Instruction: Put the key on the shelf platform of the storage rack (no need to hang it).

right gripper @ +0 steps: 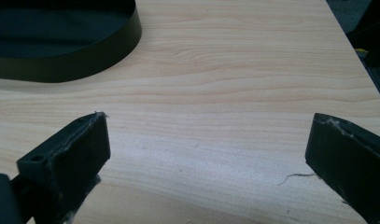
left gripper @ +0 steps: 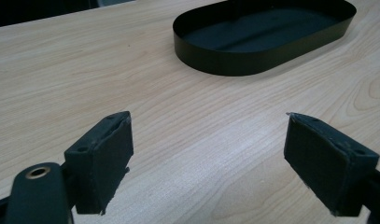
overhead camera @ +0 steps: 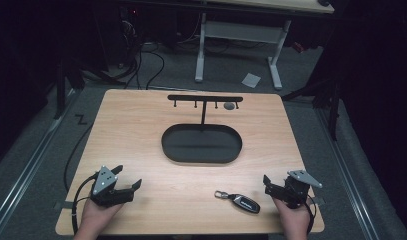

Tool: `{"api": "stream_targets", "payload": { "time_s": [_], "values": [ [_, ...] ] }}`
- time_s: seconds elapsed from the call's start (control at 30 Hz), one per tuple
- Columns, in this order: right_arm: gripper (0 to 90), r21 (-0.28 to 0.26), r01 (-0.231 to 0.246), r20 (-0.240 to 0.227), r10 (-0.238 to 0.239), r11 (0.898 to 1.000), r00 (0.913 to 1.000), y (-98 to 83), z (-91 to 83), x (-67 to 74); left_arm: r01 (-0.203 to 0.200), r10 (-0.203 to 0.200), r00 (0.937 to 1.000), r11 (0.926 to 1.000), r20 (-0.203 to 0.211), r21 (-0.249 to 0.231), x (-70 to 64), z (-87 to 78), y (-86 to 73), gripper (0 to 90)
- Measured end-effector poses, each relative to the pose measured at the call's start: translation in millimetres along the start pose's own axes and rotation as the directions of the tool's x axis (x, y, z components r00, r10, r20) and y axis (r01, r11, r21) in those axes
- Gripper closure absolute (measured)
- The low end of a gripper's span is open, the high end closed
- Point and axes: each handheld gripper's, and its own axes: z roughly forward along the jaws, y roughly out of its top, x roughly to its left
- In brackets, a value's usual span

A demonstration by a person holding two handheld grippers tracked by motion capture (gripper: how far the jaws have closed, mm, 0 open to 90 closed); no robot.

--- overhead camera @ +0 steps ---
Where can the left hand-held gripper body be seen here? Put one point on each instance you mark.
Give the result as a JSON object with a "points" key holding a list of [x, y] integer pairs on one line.
{"points": [[105, 181]]}

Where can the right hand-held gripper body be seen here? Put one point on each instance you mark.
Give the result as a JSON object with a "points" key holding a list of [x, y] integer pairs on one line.
{"points": [[296, 190]]}

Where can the black car key fob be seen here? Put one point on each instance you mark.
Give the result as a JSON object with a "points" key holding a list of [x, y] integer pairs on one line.
{"points": [[242, 201]]}

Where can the black key rack with tray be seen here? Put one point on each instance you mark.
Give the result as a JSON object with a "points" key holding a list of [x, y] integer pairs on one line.
{"points": [[201, 145]]}

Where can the person's right hand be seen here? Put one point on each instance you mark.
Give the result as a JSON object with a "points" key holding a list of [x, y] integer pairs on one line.
{"points": [[292, 218]]}

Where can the person's left hand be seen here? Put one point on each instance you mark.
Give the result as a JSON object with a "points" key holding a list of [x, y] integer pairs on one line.
{"points": [[97, 216]]}

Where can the grey tape strip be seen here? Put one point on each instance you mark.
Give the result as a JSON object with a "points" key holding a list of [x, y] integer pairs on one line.
{"points": [[319, 201]]}

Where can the grey round disc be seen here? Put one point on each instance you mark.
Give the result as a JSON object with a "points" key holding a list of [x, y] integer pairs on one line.
{"points": [[229, 106]]}

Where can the black metal stand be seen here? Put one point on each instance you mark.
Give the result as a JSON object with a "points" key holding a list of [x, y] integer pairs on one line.
{"points": [[333, 110], [60, 96]]}

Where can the grey paper sheet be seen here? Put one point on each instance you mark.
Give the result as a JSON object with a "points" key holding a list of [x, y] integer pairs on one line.
{"points": [[251, 80]]}

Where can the dark computer tower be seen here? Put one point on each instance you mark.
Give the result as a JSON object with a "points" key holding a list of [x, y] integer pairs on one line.
{"points": [[129, 30]]}

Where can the metal floor rail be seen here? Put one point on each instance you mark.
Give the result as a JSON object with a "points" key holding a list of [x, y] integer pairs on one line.
{"points": [[349, 180], [24, 173]]}

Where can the white metal frame desk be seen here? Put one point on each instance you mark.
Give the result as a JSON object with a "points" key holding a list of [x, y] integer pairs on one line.
{"points": [[241, 31]]}

